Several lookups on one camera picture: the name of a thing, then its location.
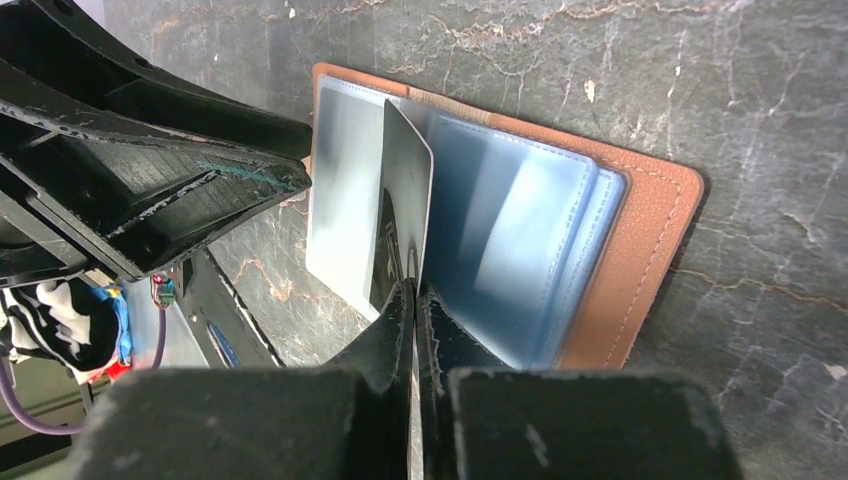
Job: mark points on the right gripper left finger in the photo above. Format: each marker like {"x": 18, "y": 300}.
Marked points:
{"x": 346, "y": 419}

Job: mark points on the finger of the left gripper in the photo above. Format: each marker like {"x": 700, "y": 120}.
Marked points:
{"x": 84, "y": 189}
{"x": 58, "y": 44}

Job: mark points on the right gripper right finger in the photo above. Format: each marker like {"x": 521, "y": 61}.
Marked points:
{"x": 484, "y": 420}

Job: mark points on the brown leather card holder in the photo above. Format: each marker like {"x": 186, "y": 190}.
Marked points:
{"x": 548, "y": 248}

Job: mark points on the black card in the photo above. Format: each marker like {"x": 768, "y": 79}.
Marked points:
{"x": 405, "y": 185}

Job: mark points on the dark credit card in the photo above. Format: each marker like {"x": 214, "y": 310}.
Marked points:
{"x": 346, "y": 162}

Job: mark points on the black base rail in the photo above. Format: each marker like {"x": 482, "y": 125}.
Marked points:
{"x": 220, "y": 322}

